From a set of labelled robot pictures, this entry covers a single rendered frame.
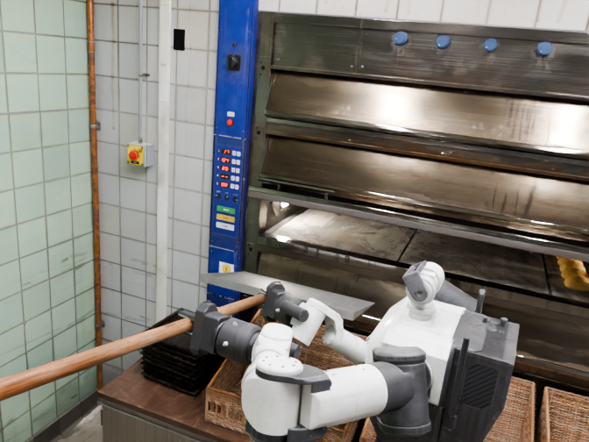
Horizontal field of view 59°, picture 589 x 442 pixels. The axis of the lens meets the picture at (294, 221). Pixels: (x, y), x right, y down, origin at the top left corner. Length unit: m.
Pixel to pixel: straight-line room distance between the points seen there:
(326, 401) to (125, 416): 1.55
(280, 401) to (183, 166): 1.69
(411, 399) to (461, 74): 1.28
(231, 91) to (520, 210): 1.20
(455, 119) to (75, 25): 1.66
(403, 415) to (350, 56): 1.41
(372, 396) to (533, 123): 1.30
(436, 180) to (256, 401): 1.35
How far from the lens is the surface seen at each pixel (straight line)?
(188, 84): 2.35
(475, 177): 2.03
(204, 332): 1.21
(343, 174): 2.09
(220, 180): 2.28
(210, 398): 2.10
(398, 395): 0.99
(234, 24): 2.21
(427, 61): 2.01
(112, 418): 2.40
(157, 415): 2.22
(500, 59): 2.00
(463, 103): 2.00
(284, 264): 2.31
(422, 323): 1.21
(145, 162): 2.44
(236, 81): 2.20
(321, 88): 2.11
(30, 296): 2.62
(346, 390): 0.90
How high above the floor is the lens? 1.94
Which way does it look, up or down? 17 degrees down
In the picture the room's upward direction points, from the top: 5 degrees clockwise
